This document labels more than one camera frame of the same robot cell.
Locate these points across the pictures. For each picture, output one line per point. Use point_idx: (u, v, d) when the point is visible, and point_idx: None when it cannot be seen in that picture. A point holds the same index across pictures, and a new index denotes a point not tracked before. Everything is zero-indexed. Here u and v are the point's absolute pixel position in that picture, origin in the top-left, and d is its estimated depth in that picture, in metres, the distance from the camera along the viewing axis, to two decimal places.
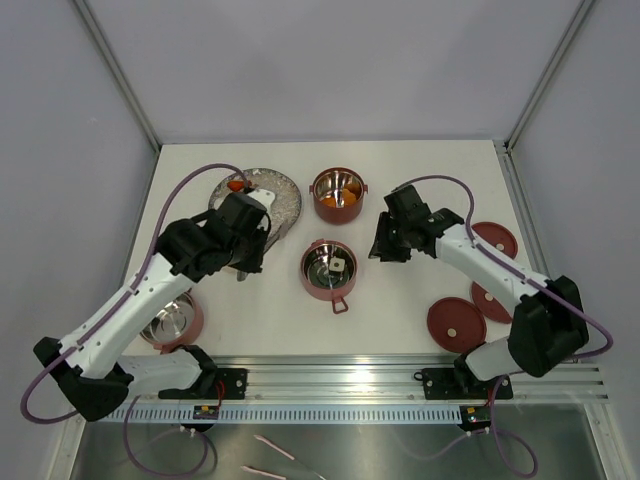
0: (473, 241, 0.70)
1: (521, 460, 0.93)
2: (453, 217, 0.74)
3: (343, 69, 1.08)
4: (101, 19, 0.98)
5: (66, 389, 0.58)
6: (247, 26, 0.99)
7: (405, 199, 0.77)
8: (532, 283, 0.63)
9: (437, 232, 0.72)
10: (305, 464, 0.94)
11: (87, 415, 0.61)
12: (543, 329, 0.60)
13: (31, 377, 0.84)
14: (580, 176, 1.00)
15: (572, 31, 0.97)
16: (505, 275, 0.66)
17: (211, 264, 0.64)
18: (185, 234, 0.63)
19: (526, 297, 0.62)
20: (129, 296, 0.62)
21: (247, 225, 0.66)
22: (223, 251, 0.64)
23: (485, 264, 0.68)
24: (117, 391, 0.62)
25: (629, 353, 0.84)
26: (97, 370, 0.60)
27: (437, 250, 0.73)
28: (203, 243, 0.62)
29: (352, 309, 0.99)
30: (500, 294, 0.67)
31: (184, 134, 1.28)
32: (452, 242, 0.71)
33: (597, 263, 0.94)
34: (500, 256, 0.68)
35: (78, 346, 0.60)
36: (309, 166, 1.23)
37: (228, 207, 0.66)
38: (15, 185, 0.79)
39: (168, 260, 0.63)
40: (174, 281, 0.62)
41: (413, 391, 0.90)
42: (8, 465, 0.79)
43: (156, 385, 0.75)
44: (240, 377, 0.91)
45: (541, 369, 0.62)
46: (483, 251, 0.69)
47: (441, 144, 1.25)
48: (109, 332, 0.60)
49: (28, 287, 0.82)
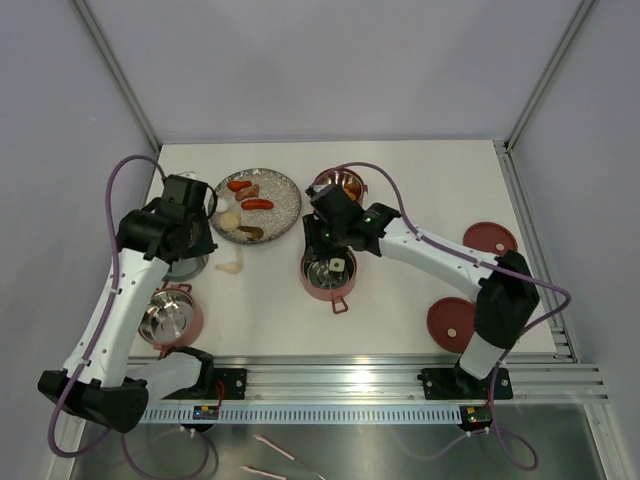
0: (416, 234, 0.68)
1: (522, 454, 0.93)
2: (388, 213, 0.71)
3: (343, 69, 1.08)
4: (101, 19, 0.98)
5: (95, 405, 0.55)
6: (247, 26, 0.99)
7: (334, 203, 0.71)
8: (485, 266, 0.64)
9: (378, 233, 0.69)
10: (305, 464, 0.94)
11: (119, 427, 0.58)
12: (505, 304, 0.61)
13: (31, 378, 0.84)
14: (580, 176, 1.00)
15: (572, 31, 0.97)
16: (458, 263, 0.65)
17: (178, 243, 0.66)
18: (142, 222, 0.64)
19: (485, 281, 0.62)
20: (115, 297, 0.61)
21: (195, 199, 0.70)
22: (183, 228, 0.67)
23: (433, 255, 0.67)
24: (137, 394, 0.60)
25: (629, 353, 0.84)
26: (113, 378, 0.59)
27: (382, 250, 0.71)
28: (163, 223, 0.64)
29: (352, 309, 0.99)
30: (455, 281, 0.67)
31: (184, 134, 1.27)
32: (396, 239, 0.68)
33: (597, 263, 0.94)
34: (446, 243, 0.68)
35: (85, 361, 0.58)
36: (309, 166, 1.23)
37: (171, 188, 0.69)
38: (15, 184, 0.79)
39: (136, 250, 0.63)
40: (151, 265, 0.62)
41: (413, 391, 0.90)
42: (8, 465, 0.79)
43: (168, 387, 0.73)
44: (240, 377, 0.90)
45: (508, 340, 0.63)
46: (431, 243, 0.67)
47: (442, 144, 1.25)
48: (111, 336, 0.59)
49: (27, 287, 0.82)
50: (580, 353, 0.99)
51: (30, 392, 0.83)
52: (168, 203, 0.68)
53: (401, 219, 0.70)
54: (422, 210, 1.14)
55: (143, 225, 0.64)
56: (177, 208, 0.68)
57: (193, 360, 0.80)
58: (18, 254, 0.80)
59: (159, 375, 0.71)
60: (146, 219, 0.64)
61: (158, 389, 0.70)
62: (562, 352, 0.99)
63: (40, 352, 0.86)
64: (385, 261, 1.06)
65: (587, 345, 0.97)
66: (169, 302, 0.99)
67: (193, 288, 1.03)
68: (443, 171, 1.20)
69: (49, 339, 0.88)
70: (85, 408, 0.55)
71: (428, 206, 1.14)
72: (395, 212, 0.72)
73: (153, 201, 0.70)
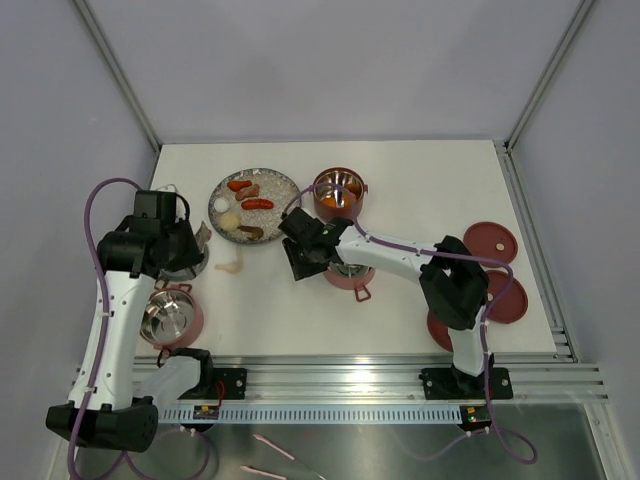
0: (366, 236, 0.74)
1: (520, 449, 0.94)
2: (343, 222, 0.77)
3: (343, 69, 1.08)
4: (101, 19, 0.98)
5: (112, 428, 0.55)
6: (247, 26, 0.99)
7: (295, 222, 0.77)
8: (426, 253, 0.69)
9: (333, 241, 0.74)
10: (305, 464, 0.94)
11: (137, 448, 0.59)
12: (449, 287, 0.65)
13: (32, 378, 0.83)
14: (580, 175, 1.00)
15: (572, 31, 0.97)
16: (402, 254, 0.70)
17: (160, 256, 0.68)
18: (119, 241, 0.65)
19: (426, 267, 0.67)
20: (109, 320, 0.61)
21: (167, 213, 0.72)
22: (162, 241, 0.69)
23: (382, 253, 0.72)
24: (150, 411, 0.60)
25: (629, 352, 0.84)
26: (122, 399, 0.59)
27: (345, 259, 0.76)
28: (143, 238, 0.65)
29: (374, 295, 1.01)
30: (403, 272, 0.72)
31: (184, 133, 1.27)
32: (348, 243, 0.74)
33: (598, 262, 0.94)
34: (391, 239, 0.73)
35: (92, 388, 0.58)
36: (309, 165, 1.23)
37: (142, 205, 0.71)
38: (15, 184, 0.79)
39: (120, 270, 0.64)
40: (139, 283, 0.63)
41: (413, 391, 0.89)
42: (8, 466, 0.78)
43: (173, 393, 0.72)
44: (240, 377, 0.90)
45: (462, 320, 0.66)
46: (379, 243, 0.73)
47: (442, 144, 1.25)
48: (112, 359, 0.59)
49: (27, 287, 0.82)
50: (580, 353, 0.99)
51: (30, 393, 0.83)
52: (141, 220, 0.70)
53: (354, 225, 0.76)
54: (422, 210, 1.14)
55: (122, 243, 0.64)
56: (151, 224, 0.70)
57: (192, 359, 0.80)
58: (19, 253, 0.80)
59: (163, 384, 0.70)
60: (124, 238, 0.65)
61: (165, 398, 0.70)
62: (562, 352, 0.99)
63: (40, 353, 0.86)
64: None
65: (586, 345, 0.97)
66: (169, 302, 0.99)
67: (193, 288, 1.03)
68: (443, 171, 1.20)
69: (49, 340, 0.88)
70: (100, 434, 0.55)
71: (429, 206, 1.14)
72: (350, 221, 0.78)
73: (125, 220, 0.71)
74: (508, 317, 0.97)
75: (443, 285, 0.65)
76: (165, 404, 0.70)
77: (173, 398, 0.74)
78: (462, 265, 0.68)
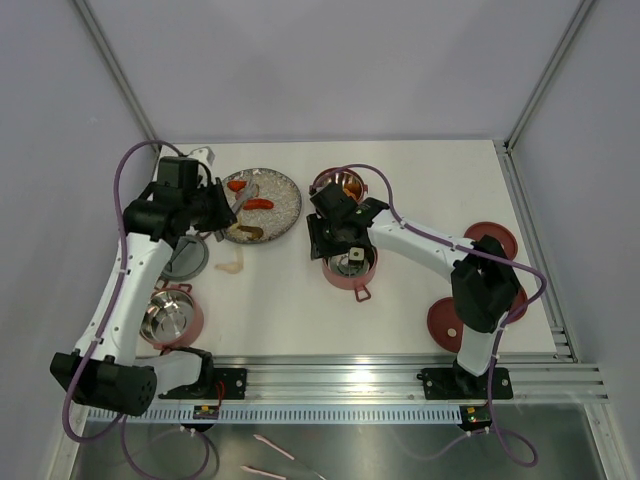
0: (401, 223, 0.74)
1: (520, 450, 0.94)
2: (378, 205, 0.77)
3: (344, 69, 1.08)
4: (101, 19, 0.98)
5: (111, 378, 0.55)
6: (247, 26, 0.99)
7: (330, 197, 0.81)
8: (461, 248, 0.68)
9: (367, 221, 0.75)
10: (305, 464, 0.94)
11: (133, 410, 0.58)
12: (480, 286, 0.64)
13: (32, 377, 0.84)
14: (580, 175, 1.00)
15: (571, 32, 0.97)
16: (437, 246, 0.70)
17: (181, 226, 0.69)
18: (143, 208, 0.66)
19: (458, 263, 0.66)
20: (124, 277, 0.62)
21: (188, 181, 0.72)
22: (184, 211, 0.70)
23: (414, 242, 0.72)
24: (150, 378, 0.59)
25: (629, 352, 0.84)
26: (126, 355, 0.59)
27: (372, 240, 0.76)
28: (165, 208, 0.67)
29: (373, 295, 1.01)
30: (435, 265, 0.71)
31: (185, 134, 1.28)
32: (382, 227, 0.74)
33: (598, 262, 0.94)
34: (426, 230, 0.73)
35: (98, 339, 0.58)
36: (309, 166, 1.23)
37: (165, 172, 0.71)
38: (15, 183, 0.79)
39: (142, 234, 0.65)
40: (157, 248, 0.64)
41: (413, 391, 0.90)
42: (8, 465, 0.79)
43: (171, 382, 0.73)
44: (240, 377, 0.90)
45: (486, 324, 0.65)
46: (413, 230, 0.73)
47: (442, 144, 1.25)
48: (121, 314, 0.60)
49: (27, 285, 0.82)
50: (580, 353, 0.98)
51: (30, 392, 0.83)
52: (164, 187, 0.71)
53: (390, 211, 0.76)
54: (422, 210, 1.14)
55: (147, 211, 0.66)
56: (174, 192, 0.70)
57: (193, 356, 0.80)
58: (19, 253, 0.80)
59: (164, 365, 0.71)
60: (148, 206, 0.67)
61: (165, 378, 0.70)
62: (562, 352, 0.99)
63: (40, 351, 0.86)
64: (387, 263, 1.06)
65: (585, 345, 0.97)
66: (169, 302, 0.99)
67: (193, 288, 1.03)
68: (444, 171, 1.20)
69: (50, 338, 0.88)
70: (99, 384, 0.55)
71: (429, 206, 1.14)
72: (386, 205, 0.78)
73: (148, 187, 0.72)
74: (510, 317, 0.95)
75: (474, 284, 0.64)
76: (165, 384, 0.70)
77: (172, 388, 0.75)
78: (497, 268, 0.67)
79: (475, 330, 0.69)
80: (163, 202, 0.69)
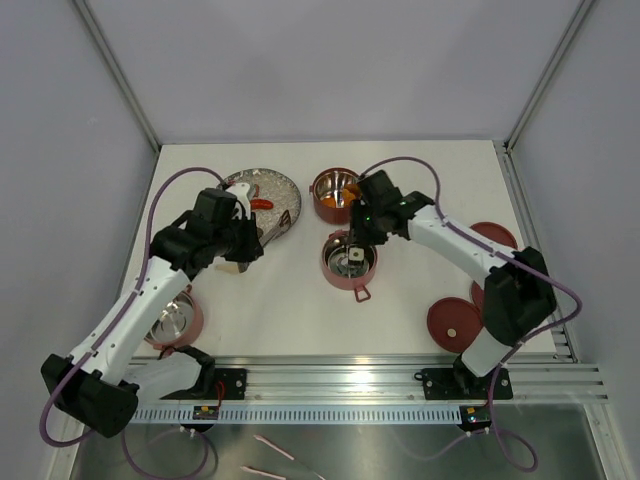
0: (443, 220, 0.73)
1: (521, 455, 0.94)
2: (423, 200, 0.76)
3: (344, 70, 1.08)
4: (101, 19, 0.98)
5: (90, 395, 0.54)
6: (247, 27, 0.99)
7: (377, 185, 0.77)
8: (500, 256, 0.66)
9: (409, 214, 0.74)
10: (305, 464, 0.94)
11: (103, 431, 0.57)
12: (513, 298, 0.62)
13: (32, 377, 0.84)
14: (580, 175, 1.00)
15: (571, 32, 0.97)
16: (475, 249, 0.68)
17: (202, 259, 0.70)
18: (172, 238, 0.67)
19: (495, 270, 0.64)
20: (136, 297, 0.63)
21: (223, 217, 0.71)
22: (209, 246, 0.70)
23: (454, 241, 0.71)
24: (130, 400, 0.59)
25: (629, 352, 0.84)
26: (114, 373, 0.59)
27: (411, 233, 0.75)
28: (191, 244, 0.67)
29: (373, 295, 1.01)
30: (471, 269, 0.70)
31: (185, 134, 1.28)
32: (423, 222, 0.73)
33: (598, 262, 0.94)
34: (468, 232, 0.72)
35: (93, 351, 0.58)
36: (309, 166, 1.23)
37: (202, 204, 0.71)
38: (15, 183, 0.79)
39: (166, 260, 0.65)
40: (174, 276, 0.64)
41: (413, 391, 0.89)
42: (8, 466, 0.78)
43: (165, 389, 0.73)
44: (240, 377, 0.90)
45: (512, 336, 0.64)
46: (453, 229, 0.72)
47: (441, 145, 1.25)
48: (121, 332, 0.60)
49: (27, 286, 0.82)
50: (580, 353, 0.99)
51: (29, 392, 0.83)
52: (197, 219, 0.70)
53: (433, 207, 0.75)
54: None
55: (175, 241, 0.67)
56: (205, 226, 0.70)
57: (193, 362, 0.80)
58: (18, 253, 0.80)
59: (158, 376, 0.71)
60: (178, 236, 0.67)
61: (157, 389, 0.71)
62: (561, 353, 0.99)
63: (39, 351, 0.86)
64: (387, 263, 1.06)
65: (585, 345, 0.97)
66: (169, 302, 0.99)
67: (193, 289, 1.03)
68: (443, 172, 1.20)
69: (50, 338, 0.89)
70: (79, 397, 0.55)
71: None
72: (431, 201, 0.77)
73: (184, 214, 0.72)
74: None
75: (506, 295, 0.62)
76: (156, 395, 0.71)
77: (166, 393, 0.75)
78: (534, 282, 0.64)
79: (498, 342, 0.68)
80: (193, 233, 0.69)
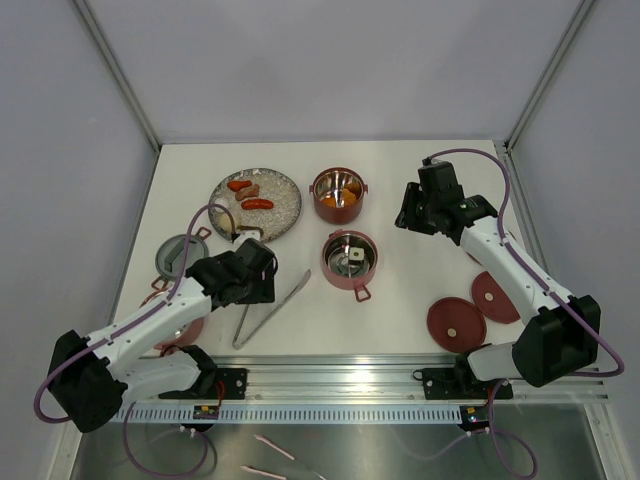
0: (502, 238, 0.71)
1: (521, 464, 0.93)
2: (486, 208, 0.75)
3: (344, 70, 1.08)
4: (101, 19, 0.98)
5: (89, 383, 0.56)
6: (247, 26, 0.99)
7: (440, 178, 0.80)
8: (554, 297, 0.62)
9: (467, 220, 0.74)
10: (305, 464, 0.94)
11: (78, 423, 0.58)
12: (556, 343, 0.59)
13: (33, 376, 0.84)
14: (580, 175, 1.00)
15: (571, 32, 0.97)
16: (528, 282, 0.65)
17: (229, 296, 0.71)
18: (211, 267, 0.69)
19: (546, 310, 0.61)
20: (163, 306, 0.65)
21: (259, 267, 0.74)
22: (240, 287, 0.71)
23: (509, 263, 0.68)
24: (114, 401, 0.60)
25: (630, 354, 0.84)
26: (119, 367, 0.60)
27: (464, 240, 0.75)
28: (226, 278, 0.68)
29: (373, 296, 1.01)
30: (518, 299, 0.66)
31: (185, 133, 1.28)
32: (480, 235, 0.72)
33: (598, 262, 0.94)
34: (528, 260, 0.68)
35: (109, 339, 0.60)
36: (309, 165, 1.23)
37: (245, 250, 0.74)
38: (15, 183, 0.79)
39: (199, 283, 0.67)
40: (202, 300, 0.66)
41: (413, 391, 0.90)
42: (9, 465, 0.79)
43: (155, 388, 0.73)
44: (240, 377, 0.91)
45: (539, 380, 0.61)
46: (511, 250, 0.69)
47: (441, 144, 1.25)
48: (140, 331, 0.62)
49: (27, 285, 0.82)
50: None
51: (30, 392, 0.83)
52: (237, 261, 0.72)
53: (495, 220, 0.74)
54: None
55: (213, 270, 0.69)
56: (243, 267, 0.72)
57: (190, 367, 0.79)
58: (19, 254, 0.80)
59: (148, 378, 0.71)
60: (217, 266, 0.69)
61: (144, 389, 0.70)
62: None
63: (39, 352, 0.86)
64: (387, 263, 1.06)
65: None
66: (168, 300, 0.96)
67: None
68: None
69: (50, 337, 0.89)
70: (78, 381, 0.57)
71: None
72: (494, 212, 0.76)
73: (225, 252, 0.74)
74: (508, 317, 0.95)
75: (549, 339, 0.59)
76: (143, 393, 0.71)
77: (158, 392, 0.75)
78: (580, 333, 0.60)
79: (524, 378, 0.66)
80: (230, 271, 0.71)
